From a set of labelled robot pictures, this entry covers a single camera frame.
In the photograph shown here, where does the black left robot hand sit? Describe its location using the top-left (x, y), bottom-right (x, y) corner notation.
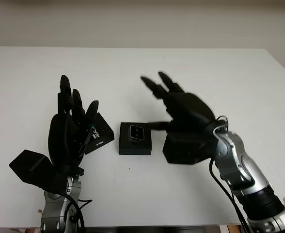
top-left (47, 74), bottom-right (100, 182)

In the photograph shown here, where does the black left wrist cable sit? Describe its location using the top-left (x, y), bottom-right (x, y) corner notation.
top-left (60, 191), bottom-right (93, 233)

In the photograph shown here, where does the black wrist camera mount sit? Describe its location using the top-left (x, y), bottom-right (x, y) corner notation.
top-left (162, 132), bottom-right (216, 166)
top-left (8, 150), bottom-right (59, 193)

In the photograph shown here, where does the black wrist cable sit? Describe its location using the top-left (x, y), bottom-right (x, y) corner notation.
top-left (209, 115), bottom-right (254, 233)
top-left (60, 191), bottom-right (93, 233)

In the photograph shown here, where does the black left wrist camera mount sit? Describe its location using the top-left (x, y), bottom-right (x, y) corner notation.
top-left (8, 150), bottom-right (59, 193)

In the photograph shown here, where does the black camera box base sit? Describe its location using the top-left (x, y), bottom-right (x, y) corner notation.
top-left (118, 122), bottom-right (153, 156)

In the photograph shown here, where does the black box lid RealSense print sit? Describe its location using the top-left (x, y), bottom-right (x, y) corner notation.
top-left (84, 112), bottom-right (114, 155)

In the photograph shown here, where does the small silver depth camera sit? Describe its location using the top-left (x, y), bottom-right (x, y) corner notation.
top-left (128, 124), bottom-right (145, 144)

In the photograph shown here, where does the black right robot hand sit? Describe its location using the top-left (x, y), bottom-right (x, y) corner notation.
top-left (140, 70), bottom-right (218, 136)

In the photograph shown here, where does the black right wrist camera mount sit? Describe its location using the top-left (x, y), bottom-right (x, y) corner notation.
top-left (162, 132), bottom-right (216, 166)

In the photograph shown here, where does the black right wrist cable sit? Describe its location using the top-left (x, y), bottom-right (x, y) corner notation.
top-left (209, 115), bottom-right (254, 233)

